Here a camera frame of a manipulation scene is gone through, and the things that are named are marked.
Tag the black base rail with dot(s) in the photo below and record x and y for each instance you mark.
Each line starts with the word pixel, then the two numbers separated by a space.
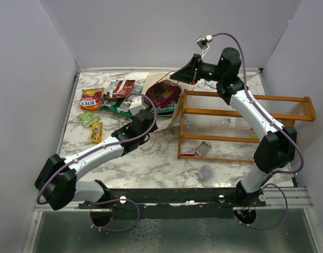
pixel 134 212

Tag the aluminium frame rail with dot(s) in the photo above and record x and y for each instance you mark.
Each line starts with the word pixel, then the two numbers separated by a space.
pixel 270 197

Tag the purple snack packet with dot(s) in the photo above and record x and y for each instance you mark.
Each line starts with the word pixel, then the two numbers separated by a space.
pixel 163 94

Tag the wooden tiered rack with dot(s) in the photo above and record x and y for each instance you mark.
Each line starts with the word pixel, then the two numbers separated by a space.
pixel 206 117

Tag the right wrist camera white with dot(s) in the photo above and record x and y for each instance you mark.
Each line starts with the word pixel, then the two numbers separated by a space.
pixel 203 43

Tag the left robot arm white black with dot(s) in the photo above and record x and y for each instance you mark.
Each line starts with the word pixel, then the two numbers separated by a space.
pixel 59 182

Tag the yellow orange snack packet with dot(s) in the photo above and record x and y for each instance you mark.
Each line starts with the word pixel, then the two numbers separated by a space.
pixel 96 132

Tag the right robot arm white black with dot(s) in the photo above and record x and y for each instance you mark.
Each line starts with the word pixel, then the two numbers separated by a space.
pixel 277 142

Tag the grey open small carton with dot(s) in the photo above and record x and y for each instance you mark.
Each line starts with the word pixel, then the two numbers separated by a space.
pixel 203 149

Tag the dark green snack bag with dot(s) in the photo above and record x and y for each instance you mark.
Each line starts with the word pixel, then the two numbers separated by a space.
pixel 120 106

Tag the light green snack packet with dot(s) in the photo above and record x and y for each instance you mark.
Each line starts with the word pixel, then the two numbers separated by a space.
pixel 87 118

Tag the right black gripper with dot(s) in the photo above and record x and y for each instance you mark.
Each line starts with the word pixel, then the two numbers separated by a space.
pixel 188 74

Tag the red white small box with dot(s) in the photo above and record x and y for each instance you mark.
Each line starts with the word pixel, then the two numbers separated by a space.
pixel 187 151

